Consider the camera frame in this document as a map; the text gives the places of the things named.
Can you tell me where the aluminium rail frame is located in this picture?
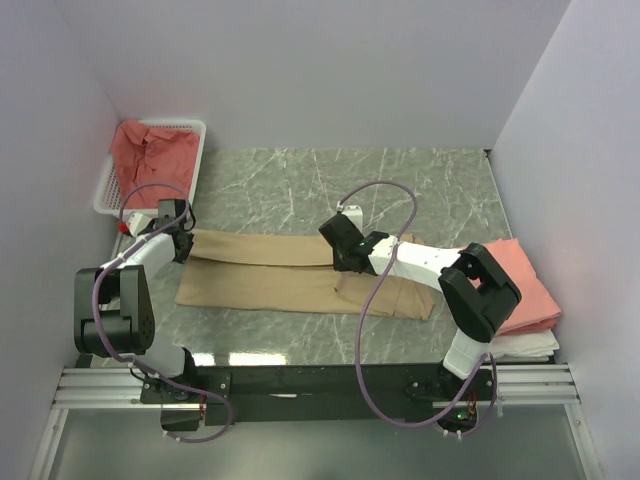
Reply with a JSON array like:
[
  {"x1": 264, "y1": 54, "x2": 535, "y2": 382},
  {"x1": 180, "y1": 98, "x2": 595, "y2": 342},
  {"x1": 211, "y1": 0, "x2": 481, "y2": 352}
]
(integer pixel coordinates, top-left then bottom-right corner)
[{"x1": 51, "y1": 364, "x2": 581, "y2": 410}]

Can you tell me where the black base beam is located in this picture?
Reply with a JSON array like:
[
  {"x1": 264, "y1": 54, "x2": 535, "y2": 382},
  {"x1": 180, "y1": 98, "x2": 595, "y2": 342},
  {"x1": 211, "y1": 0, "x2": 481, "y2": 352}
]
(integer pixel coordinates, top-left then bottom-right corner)
[{"x1": 139, "y1": 363, "x2": 499, "y2": 431}]

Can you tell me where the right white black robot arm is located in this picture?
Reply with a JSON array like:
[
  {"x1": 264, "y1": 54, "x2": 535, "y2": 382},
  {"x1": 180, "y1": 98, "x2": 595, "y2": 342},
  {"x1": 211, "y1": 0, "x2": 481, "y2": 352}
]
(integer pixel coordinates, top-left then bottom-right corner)
[{"x1": 319, "y1": 213, "x2": 522, "y2": 399}]

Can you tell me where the beige t shirt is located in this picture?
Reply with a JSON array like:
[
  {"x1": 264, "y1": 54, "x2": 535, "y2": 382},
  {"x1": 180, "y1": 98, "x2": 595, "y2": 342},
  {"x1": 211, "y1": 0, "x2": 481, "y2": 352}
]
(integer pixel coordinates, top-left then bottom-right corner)
[{"x1": 174, "y1": 228, "x2": 435, "y2": 321}]

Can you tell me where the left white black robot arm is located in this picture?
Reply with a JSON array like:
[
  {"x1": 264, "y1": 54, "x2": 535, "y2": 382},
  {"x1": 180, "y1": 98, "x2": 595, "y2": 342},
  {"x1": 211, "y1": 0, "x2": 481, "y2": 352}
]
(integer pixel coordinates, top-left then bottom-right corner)
[{"x1": 74, "y1": 199, "x2": 200, "y2": 402}]

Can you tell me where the crumpled pink t shirt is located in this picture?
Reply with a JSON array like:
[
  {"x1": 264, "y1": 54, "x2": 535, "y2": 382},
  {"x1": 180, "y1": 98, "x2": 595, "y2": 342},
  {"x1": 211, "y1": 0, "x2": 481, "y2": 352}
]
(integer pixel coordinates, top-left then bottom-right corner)
[{"x1": 110, "y1": 120, "x2": 200, "y2": 209}]

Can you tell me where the folded pink t shirt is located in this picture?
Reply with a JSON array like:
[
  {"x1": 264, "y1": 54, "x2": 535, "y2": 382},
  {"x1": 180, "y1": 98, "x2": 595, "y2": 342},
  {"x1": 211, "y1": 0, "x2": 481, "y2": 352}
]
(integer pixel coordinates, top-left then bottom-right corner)
[{"x1": 485, "y1": 239, "x2": 561, "y2": 336}]

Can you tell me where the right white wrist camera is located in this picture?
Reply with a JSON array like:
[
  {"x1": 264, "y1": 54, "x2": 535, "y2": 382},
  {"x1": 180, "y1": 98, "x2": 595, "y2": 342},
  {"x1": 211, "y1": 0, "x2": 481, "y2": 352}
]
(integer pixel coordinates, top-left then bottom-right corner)
[{"x1": 337, "y1": 202, "x2": 364, "y2": 231}]

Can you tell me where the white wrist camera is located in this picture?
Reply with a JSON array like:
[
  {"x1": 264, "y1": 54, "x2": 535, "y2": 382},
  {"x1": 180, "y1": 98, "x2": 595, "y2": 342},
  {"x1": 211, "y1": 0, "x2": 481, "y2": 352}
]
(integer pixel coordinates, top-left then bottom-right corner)
[
  {"x1": 337, "y1": 202, "x2": 364, "y2": 231},
  {"x1": 118, "y1": 212, "x2": 154, "y2": 237}
]

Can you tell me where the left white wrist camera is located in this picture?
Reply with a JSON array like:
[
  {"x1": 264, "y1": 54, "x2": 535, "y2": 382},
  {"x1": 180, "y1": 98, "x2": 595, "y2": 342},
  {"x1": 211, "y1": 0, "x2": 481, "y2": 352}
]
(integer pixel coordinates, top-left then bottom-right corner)
[{"x1": 118, "y1": 212, "x2": 154, "y2": 237}]

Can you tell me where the white plastic basket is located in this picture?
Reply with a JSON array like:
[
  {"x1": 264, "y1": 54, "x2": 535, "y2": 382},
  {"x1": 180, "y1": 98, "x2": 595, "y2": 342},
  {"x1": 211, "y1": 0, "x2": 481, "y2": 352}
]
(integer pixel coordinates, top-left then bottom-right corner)
[{"x1": 93, "y1": 119, "x2": 206, "y2": 220}]

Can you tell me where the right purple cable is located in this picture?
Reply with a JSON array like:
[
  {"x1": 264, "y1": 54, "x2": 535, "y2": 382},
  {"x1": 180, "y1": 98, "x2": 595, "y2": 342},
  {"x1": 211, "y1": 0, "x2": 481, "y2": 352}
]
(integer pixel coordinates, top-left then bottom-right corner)
[{"x1": 337, "y1": 180, "x2": 499, "y2": 437}]

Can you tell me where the folded white t shirt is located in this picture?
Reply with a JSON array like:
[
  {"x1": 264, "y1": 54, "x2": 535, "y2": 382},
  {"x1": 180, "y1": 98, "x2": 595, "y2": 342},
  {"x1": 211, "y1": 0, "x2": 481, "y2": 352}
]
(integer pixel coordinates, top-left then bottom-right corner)
[{"x1": 488, "y1": 330, "x2": 560, "y2": 360}]

